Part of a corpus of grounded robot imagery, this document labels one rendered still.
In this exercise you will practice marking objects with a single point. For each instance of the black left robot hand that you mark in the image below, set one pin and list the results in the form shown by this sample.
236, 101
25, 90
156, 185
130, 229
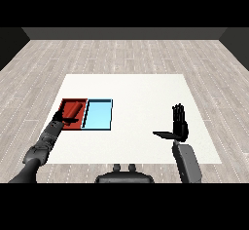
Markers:
60, 117

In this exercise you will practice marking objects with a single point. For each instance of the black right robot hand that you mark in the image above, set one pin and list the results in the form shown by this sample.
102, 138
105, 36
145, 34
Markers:
180, 128

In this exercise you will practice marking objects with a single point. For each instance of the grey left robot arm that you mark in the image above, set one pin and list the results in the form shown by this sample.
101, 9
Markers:
45, 141

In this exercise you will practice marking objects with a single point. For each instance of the small red can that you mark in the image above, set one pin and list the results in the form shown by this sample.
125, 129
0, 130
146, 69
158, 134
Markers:
76, 109

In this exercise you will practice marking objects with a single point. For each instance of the red shallow open box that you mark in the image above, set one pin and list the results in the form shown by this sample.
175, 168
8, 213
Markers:
82, 105

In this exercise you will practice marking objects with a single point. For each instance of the light blue shallow open box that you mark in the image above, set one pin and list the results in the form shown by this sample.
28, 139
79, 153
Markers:
98, 114

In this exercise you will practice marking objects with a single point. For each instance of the dark grey robot body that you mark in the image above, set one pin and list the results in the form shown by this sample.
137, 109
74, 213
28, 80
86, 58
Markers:
124, 177

